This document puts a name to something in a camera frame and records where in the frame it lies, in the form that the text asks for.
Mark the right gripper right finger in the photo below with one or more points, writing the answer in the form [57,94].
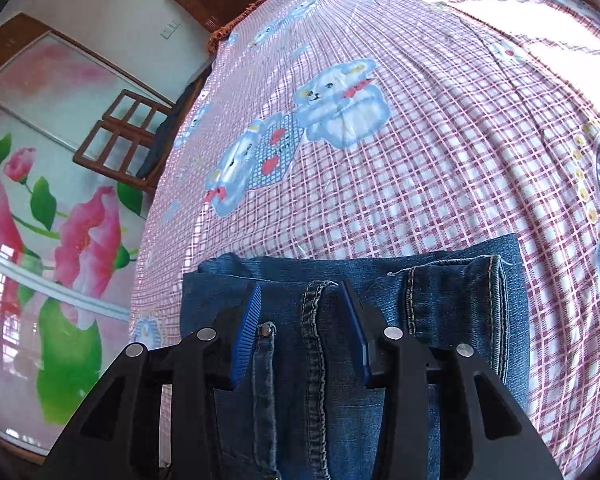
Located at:
[484,433]

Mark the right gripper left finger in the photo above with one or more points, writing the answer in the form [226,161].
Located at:
[114,433]

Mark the blue denim jeans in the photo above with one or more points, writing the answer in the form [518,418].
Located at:
[339,341]

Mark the dark clothing on chair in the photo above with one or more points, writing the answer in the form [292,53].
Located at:
[166,132]

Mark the floral sliding wardrobe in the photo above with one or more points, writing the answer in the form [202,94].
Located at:
[69,238]

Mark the wooden chair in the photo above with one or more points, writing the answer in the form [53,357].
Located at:
[119,142]

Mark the pink checked bed sheet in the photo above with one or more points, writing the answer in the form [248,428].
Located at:
[443,156]

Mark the white wall switch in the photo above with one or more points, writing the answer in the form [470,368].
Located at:
[169,29]

